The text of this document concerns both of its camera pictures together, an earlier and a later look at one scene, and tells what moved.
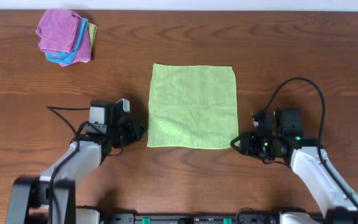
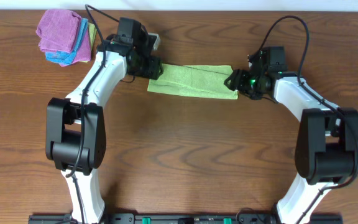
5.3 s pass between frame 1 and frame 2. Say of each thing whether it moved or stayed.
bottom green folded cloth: stayed
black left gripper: moved
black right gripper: moved
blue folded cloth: stayed
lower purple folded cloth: stayed
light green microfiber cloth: moved
